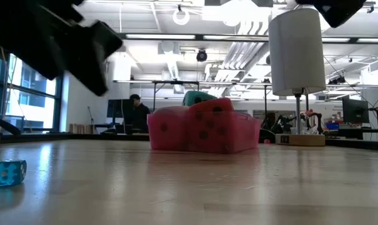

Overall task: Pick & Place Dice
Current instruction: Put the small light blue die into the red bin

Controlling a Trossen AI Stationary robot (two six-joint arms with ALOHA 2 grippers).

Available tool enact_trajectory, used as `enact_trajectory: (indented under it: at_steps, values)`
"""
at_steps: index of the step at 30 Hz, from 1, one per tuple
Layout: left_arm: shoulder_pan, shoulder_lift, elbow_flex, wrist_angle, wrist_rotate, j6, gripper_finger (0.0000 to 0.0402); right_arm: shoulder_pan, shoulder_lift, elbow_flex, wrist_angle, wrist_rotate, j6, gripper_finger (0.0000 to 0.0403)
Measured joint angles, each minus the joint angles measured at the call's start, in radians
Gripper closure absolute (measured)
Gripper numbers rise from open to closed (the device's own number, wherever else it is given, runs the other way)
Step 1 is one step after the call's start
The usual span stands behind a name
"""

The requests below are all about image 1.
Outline black computer monitor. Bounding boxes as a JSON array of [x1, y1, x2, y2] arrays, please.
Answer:
[[342, 97, 371, 124], [106, 99, 135, 119]]

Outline pink translucent plastic bin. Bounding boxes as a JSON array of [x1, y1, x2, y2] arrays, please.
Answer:
[[146, 106, 262, 155]]

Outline large green foam die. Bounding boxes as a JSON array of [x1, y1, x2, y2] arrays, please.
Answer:
[[181, 90, 219, 108]]

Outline person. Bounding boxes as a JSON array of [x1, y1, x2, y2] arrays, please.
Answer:
[[128, 93, 152, 133]]

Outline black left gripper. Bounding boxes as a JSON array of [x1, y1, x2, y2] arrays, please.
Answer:
[[47, 0, 124, 98]]

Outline background robot arms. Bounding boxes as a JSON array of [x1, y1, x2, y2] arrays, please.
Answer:
[[269, 108, 324, 134]]

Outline row of wooden blocks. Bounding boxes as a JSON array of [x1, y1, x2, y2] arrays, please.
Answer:
[[69, 123, 95, 135]]

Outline black ceiling spotlight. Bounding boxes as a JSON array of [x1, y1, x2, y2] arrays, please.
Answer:
[[196, 49, 209, 63]]

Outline small cyan translucent die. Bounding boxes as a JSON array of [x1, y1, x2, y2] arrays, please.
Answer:
[[0, 159, 28, 188]]

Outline red foam die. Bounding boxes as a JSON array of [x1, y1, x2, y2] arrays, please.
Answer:
[[187, 97, 237, 153]]

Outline white ceiling ring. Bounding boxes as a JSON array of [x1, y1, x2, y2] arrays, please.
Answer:
[[172, 7, 191, 26]]

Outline white shade table lamp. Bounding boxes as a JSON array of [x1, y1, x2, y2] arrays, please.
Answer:
[[268, 7, 327, 147]]

